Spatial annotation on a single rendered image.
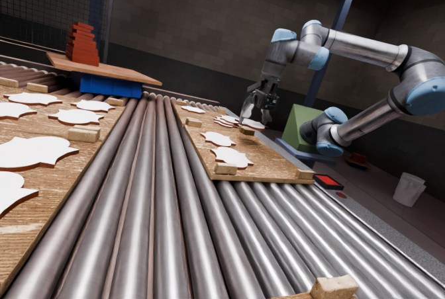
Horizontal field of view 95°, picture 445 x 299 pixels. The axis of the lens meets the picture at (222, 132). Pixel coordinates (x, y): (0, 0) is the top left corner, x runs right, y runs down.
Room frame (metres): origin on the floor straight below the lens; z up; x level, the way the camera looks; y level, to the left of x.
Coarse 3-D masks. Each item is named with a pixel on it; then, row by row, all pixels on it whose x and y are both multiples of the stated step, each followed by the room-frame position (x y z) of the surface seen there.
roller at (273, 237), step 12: (240, 192) 0.45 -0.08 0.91; (252, 192) 0.45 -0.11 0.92; (252, 204) 0.41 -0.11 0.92; (252, 216) 0.38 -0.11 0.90; (264, 216) 0.37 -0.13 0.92; (264, 228) 0.34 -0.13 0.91; (276, 228) 0.34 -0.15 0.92; (276, 240) 0.31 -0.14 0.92; (276, 252) 0.29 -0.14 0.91; (288, 252) 0.29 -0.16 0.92; (288, 264) 0.27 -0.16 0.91; (300, 264) 0.27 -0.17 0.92; (288, 276) 0.26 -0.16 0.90; (300, 276) 0.25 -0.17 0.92; (312, 276) 0.25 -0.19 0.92; (300, 288) 0.24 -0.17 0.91
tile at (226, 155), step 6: (210, 150) 0.60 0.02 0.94; (216, 150) 0.60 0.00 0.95; (222, 150) 0.62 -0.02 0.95; (228, 150) 0.63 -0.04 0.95; (234, 150) 0.65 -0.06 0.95; (216, 156) 0.57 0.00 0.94; (222, 156) 0.57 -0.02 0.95; (228, 156) 0.58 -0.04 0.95; (234, 156) 0.59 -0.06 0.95; (240, 156) 0.61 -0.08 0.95; (222, 162) 0.54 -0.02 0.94; (228, 162) 0.53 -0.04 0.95; (234, 162) 0.55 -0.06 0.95; (240, 162) 0.56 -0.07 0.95; (246, 162) 0.57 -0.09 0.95; (240, 168) 0.52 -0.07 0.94
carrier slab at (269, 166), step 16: (192, 128) 0.80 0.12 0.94; (208, 128) 0.87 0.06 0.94; (192, 144) 0.66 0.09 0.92; (208, 144) 0.66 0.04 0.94; (240, 144) 0.76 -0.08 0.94; (256, 144) 0.82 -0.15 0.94; (208, 160) 0.53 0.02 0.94; (256, 160) 0.63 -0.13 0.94; (272, 160) 0.68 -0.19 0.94; (224, 176) 0.47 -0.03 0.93; (240, 176) 0.49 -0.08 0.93; (256, 176) 0.51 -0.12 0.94; (272, 176) 0.54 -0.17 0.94; (288, 176) 0.57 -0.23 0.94
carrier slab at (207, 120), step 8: (176, 112) 1.05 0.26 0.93; (184, 112) 1.05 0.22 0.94; (192, 112) 1.11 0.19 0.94; (208, 112) 1.23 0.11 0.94; (216, 112) 1.30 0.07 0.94; (184, 120) 0.89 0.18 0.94; (200, 120) 0.97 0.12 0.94; (208, 120) 1.02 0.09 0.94; (216, 128) 0.90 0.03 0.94; (224, 128) 0.94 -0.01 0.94; (232, 128) 0.99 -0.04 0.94
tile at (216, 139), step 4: (208, 132) 0.77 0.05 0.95; (212, 132) 0.79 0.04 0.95; (204, 136) 0.72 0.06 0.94; (208, 136) 0.72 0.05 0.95; (212, 136) 0.73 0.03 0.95; (216, 136) 0.75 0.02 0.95; (220, 136) 0.76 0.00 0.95; (224, 136) 0.78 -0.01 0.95; (208, 140) 0.68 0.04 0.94; (212, 140) 0.69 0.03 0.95; (216, 140) 0.70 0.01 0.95; (220, 140) 0.71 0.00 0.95; (224, 140) 0.73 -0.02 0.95; (228, 140) 0.74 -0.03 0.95; (216, 144) 0.67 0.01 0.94; (220, 144) 0.67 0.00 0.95; (224, 144) 0.68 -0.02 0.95; (228, 144) 0.69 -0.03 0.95; (232, 144) 0.72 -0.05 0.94
